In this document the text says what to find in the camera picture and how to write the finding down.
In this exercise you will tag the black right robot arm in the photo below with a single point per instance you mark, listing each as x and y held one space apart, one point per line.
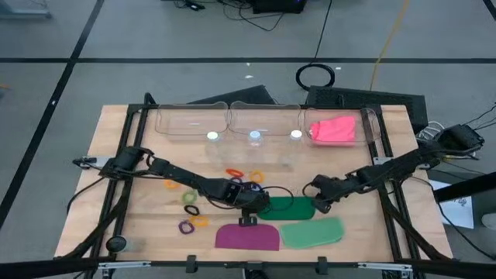
395 166

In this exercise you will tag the red-orange coil wristband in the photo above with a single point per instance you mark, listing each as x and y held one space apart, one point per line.
228 170

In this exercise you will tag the black beam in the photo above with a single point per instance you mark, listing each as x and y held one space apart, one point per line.
465 188

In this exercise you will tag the yellow-orange coil wristband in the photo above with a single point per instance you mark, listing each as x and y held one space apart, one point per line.
165 184
250 177
207 221

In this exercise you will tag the black box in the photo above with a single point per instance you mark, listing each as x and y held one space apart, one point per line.
279 5

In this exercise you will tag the green coil wristband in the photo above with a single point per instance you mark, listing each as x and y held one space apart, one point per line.
183 197

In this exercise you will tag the black flat panel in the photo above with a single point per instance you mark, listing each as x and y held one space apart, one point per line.
240 97

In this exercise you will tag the white paper sheet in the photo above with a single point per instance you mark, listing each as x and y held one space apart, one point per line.
457 213

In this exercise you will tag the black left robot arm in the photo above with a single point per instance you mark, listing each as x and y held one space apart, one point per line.
182 176

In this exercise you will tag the purple coil wristband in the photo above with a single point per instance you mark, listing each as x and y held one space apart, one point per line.
236 179
180 227

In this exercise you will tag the silver frame bracket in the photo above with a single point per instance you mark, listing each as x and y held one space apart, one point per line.
124 265
383 266

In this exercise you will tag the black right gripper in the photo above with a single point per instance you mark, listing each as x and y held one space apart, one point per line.
329 188

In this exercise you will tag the clear plastic bin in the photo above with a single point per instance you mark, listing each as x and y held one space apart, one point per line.
267 120
368 124
186 120

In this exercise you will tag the black power adapter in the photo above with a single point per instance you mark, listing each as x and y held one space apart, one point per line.
195 5

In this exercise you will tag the black metal table frame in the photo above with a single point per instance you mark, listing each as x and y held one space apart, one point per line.
46 267

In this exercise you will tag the pink cloth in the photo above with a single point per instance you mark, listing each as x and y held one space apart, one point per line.
335 129

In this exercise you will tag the black coil wristband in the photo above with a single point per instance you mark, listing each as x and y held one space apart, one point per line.
185 209

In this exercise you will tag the blue coil wristband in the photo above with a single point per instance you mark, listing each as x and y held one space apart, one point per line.
255 186

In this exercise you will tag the light green cloth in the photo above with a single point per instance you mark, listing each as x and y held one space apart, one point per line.
310 234

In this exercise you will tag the black round disc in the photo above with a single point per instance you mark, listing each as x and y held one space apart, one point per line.
116 244

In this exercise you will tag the magenta cloth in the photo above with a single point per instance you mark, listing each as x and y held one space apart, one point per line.
248 238

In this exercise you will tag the white object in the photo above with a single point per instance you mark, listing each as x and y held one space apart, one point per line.
490 221

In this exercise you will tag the clear bottle white cap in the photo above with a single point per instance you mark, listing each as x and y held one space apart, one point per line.
254 134
296 134
212 135

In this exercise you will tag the grey metal base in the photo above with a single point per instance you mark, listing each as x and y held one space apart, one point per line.
23 13

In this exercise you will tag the black table clamp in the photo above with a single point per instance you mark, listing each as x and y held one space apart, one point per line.
322 265
191 263

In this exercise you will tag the dark green cloth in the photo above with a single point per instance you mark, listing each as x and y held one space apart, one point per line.
294 209

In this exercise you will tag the black perforated case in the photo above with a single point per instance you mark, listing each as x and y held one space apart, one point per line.
387 100

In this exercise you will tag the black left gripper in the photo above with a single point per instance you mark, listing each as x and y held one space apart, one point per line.
248 199

